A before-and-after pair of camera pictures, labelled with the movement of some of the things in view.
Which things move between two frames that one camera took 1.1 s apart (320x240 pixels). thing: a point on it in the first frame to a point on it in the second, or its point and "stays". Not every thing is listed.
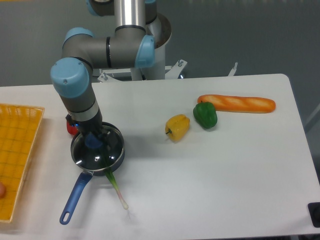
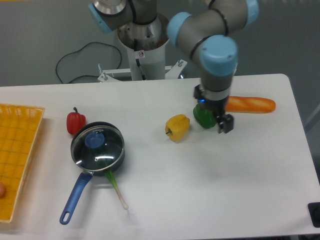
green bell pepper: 205,113 stays
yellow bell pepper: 177,126 stays
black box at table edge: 314,209 stays
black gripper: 93,125 to 219,106
